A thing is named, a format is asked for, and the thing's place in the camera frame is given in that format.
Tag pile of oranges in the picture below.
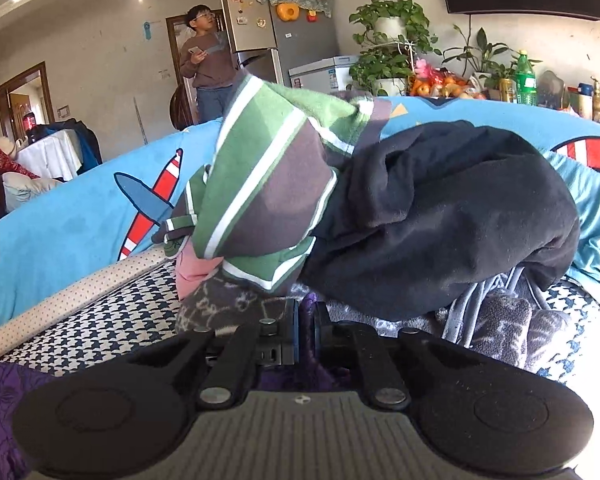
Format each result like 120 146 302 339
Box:
410 72 488 100

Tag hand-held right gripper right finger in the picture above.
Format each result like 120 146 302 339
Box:
312 302 483 409

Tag white chest freezer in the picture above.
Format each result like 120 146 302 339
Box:
288 55 361 93

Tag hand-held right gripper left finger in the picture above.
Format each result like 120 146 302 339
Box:
122 299 301 409

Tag pink cloth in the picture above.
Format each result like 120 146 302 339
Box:
175 247 226 301

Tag white thermos blue cap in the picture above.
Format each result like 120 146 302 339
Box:
576 82 595 120

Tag wooden doorway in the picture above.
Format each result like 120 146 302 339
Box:
0 61 56 143

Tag silver refrigerator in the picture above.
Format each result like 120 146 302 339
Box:
215 0 338 92

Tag long-leaf potted plant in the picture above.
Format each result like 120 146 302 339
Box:
442 25 521 101

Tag black garment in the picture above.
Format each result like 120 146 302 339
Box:
300 120 581 321

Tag green striped garment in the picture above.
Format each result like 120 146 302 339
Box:
152 74 393 293

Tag blue printed quilt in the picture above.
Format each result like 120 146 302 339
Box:
0 94 600 338

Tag brown round chair back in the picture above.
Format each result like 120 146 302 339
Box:
170 85 198 131

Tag grey patterned cloth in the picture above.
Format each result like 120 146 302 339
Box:
177 275 573 376

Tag pale green cloth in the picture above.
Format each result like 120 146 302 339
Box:
2 172 63 213

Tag houndstooth bed mat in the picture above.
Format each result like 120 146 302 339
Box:
0 260 600 386

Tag purple floral shirt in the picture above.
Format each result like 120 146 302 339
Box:
0 294 381 480

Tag dark blue jacket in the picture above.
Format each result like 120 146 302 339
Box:
30 119 103 171

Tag green plastic bottle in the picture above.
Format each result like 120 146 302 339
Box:
516 50 538 106

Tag trailing green potted plant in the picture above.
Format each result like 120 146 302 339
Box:
349 0 441 56

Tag bushy green potted plant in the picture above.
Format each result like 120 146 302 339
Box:
349 50 421 96

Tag white draped cloth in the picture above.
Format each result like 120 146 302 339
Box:
15 129 83 181

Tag clear glass jar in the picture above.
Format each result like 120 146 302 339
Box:
537 70 567 109

